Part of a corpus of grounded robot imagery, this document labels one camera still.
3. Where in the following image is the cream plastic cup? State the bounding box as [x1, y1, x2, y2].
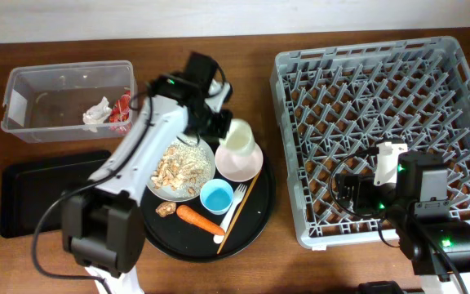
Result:
[219, 118, 255, 157]

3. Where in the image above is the pink bowl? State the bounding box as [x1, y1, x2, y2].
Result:
[215, 143, 264, 182]

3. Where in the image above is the light blue plastic cup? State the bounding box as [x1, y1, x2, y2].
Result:
[199, 179, 233, 215]

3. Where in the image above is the red snack wrapper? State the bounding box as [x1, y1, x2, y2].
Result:
[109, 90, 131, 135]

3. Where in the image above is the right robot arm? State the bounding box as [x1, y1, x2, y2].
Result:
[328, 151, 470, 293]

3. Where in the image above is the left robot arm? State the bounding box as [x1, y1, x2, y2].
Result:
[32, 73, 233, 293]

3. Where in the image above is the grey dishwasher rack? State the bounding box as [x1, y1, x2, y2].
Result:
[270, 37, 470, 251]

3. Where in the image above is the clear plastic waste bin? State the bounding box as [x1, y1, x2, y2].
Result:
[1, 60, 137, 143]

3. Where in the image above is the grey plate with food scraps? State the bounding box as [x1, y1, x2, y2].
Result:
[147, 138, 216, 202]

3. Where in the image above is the white plastic fork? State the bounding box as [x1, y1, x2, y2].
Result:
[213, 184, 247, 244]

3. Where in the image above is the orange carrot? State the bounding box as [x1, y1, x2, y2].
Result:
[176, 205, 225, 236]

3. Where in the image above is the round black serving tray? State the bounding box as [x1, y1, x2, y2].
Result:
[140, 138, 275, 262]

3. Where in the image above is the wooden chopstick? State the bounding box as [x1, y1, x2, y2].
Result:
[217, 170, 262, 255]

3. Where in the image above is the brown walnut piece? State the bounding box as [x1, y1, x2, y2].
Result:
[155, 202, 177, 217]

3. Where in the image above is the crumpled white tissue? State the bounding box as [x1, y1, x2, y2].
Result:
[82, 96, 112, 132]

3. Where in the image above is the black rectangular tray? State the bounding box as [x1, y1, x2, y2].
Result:
[0, 150, 111, 238]

